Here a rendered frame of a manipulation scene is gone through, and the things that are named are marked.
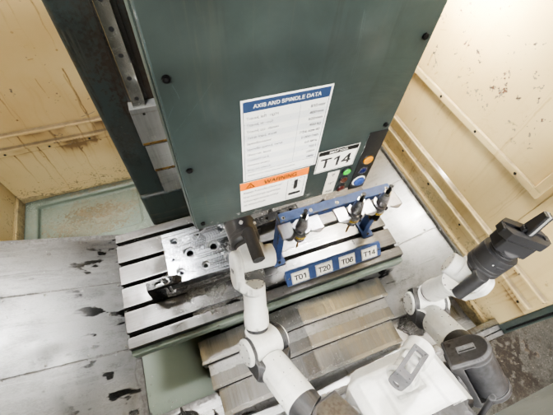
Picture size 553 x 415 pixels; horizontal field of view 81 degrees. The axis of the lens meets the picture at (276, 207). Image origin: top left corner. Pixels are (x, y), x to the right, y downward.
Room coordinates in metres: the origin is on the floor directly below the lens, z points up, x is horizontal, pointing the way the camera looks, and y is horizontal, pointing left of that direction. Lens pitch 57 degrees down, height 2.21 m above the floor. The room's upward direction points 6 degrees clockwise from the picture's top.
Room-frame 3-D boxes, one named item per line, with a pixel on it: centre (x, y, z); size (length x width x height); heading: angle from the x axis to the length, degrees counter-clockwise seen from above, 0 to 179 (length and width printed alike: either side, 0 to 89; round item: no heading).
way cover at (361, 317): (0.31, -0.20, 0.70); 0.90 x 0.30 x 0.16; 116
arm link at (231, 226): (0.50, 0.11, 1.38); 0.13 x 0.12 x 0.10; 116
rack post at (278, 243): (0.61, -0.02, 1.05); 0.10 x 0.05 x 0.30; 26
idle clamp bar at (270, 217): (0.77, 0.01, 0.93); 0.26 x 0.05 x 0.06; 121
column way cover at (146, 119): (0.99, 0.35, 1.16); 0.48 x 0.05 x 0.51; 116
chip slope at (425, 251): (0.86, -0.43, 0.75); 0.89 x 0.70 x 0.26; 26
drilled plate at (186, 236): (0.56, 0.29, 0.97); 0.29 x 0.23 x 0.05; 116
